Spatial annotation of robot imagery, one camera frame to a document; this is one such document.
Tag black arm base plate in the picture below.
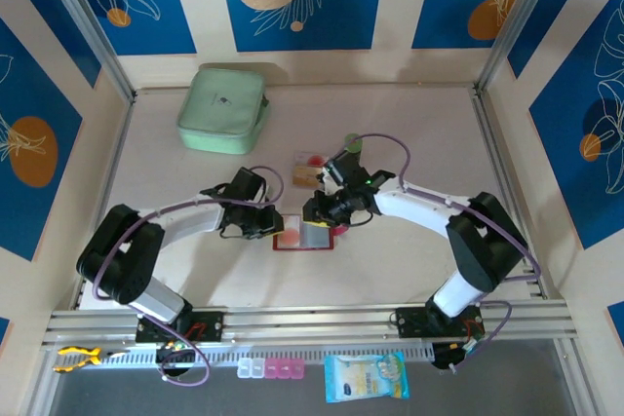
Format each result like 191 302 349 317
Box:
393 306 487 339
135 311 226 344

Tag aluminium table edge rail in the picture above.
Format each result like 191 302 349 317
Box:
470 89 545 300

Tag red card holder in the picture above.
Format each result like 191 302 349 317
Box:
271 213 350 252

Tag yellow and black pliers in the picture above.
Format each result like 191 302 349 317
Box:
54 346 131 374

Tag aluminium frame post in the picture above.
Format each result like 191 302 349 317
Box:
34 0 138 103
473 0 572 95

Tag mint green zip pouch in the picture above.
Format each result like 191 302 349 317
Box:
175 67 271 157

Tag white and pink pill organizer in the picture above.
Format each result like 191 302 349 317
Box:
236 359 306 381

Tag slotted grey cable duct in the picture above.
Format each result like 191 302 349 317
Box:
41 341 436 371

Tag white card with red circle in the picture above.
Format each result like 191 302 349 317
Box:
278 214 304 247
294 152 327 168

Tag black cable connector module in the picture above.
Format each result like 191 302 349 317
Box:
431 337 488 373
154 337 197 379

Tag blue wet wipes packet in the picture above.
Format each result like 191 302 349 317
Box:
324 351 410 404

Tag clear plastic card tray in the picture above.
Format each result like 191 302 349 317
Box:
292 150 329 189

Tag green cylindrical can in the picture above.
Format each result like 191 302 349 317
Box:
343 132 367 154

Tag aluminium mounting rail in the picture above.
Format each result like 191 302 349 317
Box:
41 299 580 347

